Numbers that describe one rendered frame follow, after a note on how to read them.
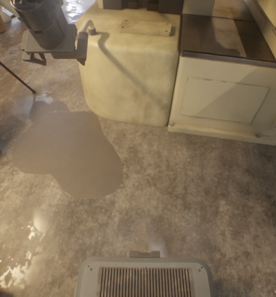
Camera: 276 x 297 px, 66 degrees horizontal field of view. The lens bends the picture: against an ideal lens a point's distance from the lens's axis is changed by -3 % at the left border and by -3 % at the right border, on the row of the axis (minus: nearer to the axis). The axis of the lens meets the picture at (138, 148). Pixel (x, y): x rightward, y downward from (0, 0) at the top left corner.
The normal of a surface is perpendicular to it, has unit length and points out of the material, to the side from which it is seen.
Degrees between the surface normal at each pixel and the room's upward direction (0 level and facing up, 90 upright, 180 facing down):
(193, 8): 90
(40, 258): 0
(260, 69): 90
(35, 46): 30
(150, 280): 0
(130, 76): 90
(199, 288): 0
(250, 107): 90
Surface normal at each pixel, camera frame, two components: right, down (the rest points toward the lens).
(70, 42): 0.01, -0.17
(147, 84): -0.16, 0.76
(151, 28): 0.02, -0.64
